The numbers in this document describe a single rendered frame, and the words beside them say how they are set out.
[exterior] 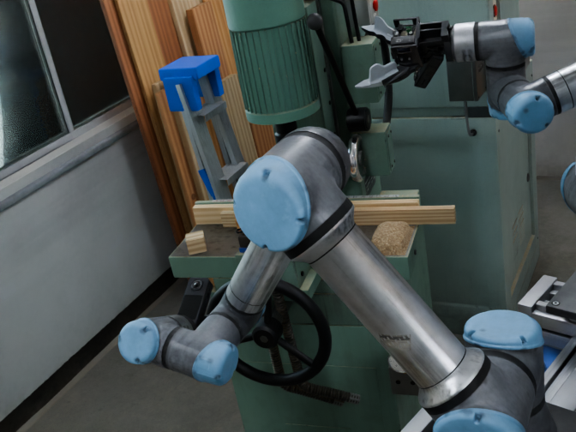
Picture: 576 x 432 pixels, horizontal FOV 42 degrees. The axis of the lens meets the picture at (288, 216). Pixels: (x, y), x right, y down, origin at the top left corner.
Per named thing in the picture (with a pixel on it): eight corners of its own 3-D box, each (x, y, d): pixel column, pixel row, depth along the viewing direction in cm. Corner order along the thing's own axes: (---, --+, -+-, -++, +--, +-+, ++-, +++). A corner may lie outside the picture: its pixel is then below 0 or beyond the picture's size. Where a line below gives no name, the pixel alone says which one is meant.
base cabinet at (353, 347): (265, 524, 223) (213, 322, 193) (317, 395, 272) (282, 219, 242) (417, 543, 208) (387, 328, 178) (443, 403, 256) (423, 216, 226)
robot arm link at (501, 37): (535, 65, 144) (533, 20, 141) (476, 69, 148) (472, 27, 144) (536, 53, 151) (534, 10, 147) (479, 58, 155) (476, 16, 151)
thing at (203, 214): (195, 225, 203) (191, 207, 201) (199, 221, 205) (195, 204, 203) (419, 220, 183) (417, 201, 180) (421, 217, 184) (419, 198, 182)
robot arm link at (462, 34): (477, 38, 154) (477, 70, 151) (455, 39, 156) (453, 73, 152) (474, 14, 148) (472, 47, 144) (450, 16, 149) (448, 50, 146)
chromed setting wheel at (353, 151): (349, 190, 191) (342, 145, 186) (360, 171, 202) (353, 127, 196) (361, 190, 190) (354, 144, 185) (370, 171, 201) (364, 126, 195)
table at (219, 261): (155, 298, 183) (149, 277, 181) (205, 237, 209) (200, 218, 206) (405, 303, 162) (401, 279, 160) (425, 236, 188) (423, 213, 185)
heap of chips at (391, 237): (365, 255, 172) (363, 241, 170) (377, 226, 184) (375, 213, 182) (405, 255, 169) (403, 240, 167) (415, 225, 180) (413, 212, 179)
